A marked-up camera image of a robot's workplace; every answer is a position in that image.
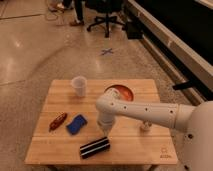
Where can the black white striped eraser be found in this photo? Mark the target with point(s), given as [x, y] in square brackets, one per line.
[94, 147]

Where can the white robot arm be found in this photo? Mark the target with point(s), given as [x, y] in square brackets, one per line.
[196, 122]

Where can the orange bowl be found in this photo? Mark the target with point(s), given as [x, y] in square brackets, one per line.
[120, 92]

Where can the clear plastic cup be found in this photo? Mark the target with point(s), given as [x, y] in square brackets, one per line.
[79, 84]

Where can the blue sponge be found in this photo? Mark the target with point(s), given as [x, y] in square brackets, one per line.
[77, 123]

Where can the red brown toy boat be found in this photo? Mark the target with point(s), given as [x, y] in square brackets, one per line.
[57, 122]

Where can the small white bottle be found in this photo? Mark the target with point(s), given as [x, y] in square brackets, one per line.
[146, 126]

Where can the black box on floor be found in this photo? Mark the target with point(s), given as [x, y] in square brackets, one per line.
[132, 31]

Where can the person's brown shoe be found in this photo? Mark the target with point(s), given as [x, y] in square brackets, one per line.
[76, 23]

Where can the black office chair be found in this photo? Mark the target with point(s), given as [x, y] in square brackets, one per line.
[106, 7]

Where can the person's dark trouser leg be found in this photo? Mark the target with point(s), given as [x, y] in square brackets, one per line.
[79, 9]

